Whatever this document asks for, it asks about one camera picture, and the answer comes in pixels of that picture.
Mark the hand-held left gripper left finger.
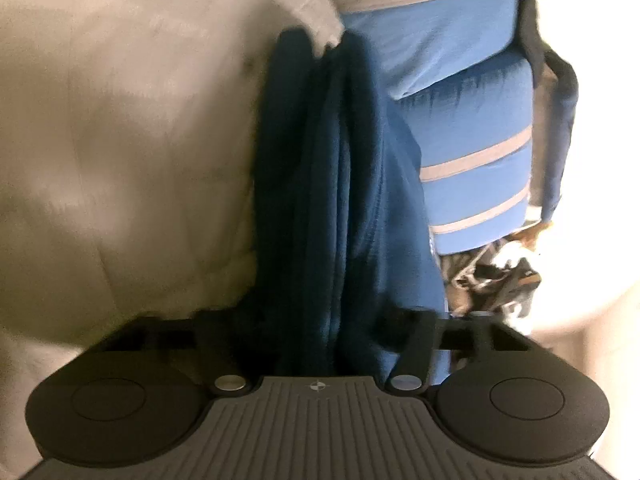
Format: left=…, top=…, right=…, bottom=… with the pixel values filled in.
left=92, top=310, right=261, bottom=396

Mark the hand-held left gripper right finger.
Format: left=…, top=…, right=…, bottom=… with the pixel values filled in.
left=385, top=307, right=538, bottom=393

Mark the blue sweatshirt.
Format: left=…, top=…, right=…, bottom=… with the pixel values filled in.
left=237, top=27, right=448, bottom=376

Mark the striped canvas bag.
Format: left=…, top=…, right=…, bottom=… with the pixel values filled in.
left=440, top=230, right=543, bottom=333

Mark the white quilted mattress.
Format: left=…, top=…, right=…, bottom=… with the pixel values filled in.
left=0, top=0, right=346, bottom=461

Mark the blue grey-striped cushion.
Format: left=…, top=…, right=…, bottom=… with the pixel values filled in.
left=312, top=0, right=533, bottom=253

